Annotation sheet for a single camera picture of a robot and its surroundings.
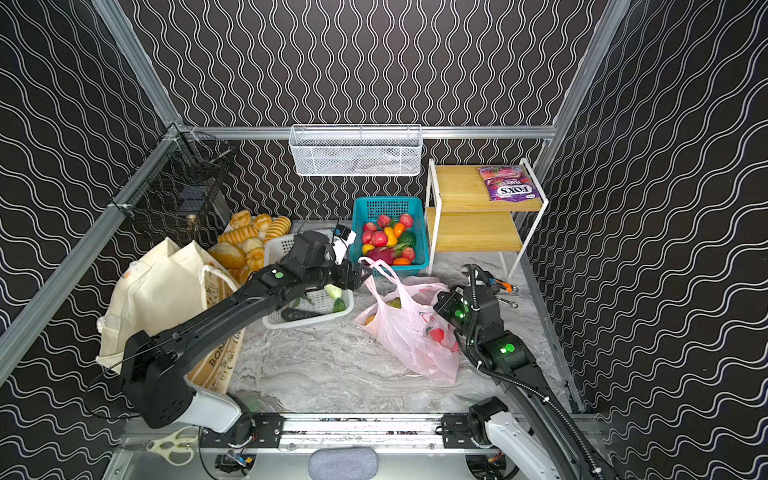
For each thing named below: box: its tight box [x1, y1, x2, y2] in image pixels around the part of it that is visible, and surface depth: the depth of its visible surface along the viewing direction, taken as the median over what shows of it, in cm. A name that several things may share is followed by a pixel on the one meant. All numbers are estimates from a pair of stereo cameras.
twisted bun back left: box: [230, 210, 251, 228], surface depth 119 cm
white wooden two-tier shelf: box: [426, 158, 549, 279], surface depth 87 cm
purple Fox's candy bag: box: [477, 165, 540, 203], surface depth 83 cm
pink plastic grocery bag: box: [354, 257, 460, 384], surface depth 79 cm
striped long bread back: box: [218, 225, 260, 245], surface depth 115 cm
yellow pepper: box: [384, 226, 398, 247], surface depth 111 cm
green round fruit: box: [398, 231, 417, 248], surface depth 112 cm
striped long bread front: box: [264, 215, 292, 242], surface depth 119 cm
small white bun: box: [242, 237, 265, 254], surface depth 112 cm
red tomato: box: [429, 328, 445, 343], surface depth 81 cm
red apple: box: [371, 230, 388, 247], surface depth 108 cm
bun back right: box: [254, 213, 273, 232], surface depth 119 cm
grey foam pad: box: [308, 447, 379, 480], surface depth 69 cm
